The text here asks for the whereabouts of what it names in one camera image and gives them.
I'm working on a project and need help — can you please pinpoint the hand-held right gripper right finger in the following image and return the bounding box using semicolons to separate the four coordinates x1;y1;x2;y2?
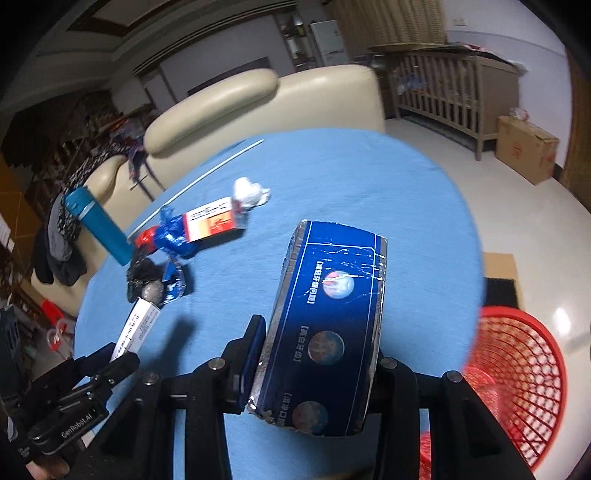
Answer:
369;356;539;480

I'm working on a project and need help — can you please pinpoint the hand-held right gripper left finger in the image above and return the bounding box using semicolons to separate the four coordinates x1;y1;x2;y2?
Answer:
99;315;269;480

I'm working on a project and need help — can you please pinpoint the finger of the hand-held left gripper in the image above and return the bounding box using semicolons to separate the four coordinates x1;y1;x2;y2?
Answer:
93;353;140;394
73;342;117;377

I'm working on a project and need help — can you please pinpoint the white printed paper carton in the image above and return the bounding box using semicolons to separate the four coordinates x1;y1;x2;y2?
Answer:
111;298;161;363

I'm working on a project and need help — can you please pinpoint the dark blue planet-print box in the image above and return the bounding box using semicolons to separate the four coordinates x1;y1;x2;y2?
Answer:
247;220;389;437

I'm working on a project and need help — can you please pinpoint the red plastic mesh basket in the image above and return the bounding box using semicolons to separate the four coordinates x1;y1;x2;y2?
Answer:
418;305;568;480

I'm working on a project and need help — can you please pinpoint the white tissue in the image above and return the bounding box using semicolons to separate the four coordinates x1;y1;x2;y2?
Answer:
232;178;271;213

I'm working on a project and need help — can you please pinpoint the person's left hand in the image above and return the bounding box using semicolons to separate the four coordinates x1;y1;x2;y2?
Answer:
25;456;72;480

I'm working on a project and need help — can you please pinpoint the red plastic stool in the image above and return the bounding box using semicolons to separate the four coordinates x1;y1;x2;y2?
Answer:
39;299;70;326

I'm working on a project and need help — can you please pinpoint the black crumpled plastic bag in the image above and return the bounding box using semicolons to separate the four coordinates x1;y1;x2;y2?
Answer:
126;258;168;308

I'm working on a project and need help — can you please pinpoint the red foil wrapper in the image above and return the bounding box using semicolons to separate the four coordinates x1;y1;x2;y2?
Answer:
134;227;160;252

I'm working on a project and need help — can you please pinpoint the teal plastic bottle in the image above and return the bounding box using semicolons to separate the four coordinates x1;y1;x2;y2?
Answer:
62;187;134;266

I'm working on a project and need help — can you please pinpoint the black floor mat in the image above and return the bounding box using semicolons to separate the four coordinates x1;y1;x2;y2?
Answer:
482;276;522;309

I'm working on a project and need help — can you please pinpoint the blue foil wrapper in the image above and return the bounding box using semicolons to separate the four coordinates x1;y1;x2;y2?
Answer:
154;207;199;259

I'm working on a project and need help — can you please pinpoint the orange and white small carton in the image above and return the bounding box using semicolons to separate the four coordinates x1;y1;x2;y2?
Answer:
182;196;247;243

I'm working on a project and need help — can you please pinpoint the flat cardboard sheet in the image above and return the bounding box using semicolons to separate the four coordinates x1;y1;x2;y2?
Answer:
482;252;519;280

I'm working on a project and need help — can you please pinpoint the thin white rod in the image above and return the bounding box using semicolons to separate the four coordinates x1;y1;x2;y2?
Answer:
127;140;265;238

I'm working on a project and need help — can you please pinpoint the blue table cloth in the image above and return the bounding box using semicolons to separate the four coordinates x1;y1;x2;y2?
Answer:
74;130;485;480

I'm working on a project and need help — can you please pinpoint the colourful patterned cloth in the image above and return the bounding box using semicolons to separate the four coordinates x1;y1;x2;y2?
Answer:
108;115;155;185

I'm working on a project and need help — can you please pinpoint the beige leather sofa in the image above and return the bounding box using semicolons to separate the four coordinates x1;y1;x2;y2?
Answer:
32;65;386;319

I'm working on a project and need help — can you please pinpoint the brown cardboard box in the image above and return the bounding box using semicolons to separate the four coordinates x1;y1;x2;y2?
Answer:
495;115;560;185

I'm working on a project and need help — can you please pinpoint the wooden baby crib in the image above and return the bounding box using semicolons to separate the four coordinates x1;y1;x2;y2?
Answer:
368;42;527;161

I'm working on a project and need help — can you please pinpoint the metal storage shelf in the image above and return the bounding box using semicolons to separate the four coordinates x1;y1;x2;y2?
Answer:
274;11;324;72

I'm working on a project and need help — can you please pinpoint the white refrigerator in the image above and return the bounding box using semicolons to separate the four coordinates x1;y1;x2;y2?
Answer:
309;19;348;68

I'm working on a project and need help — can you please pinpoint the beige curtain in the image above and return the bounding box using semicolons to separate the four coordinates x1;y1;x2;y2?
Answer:
330;0;448;63

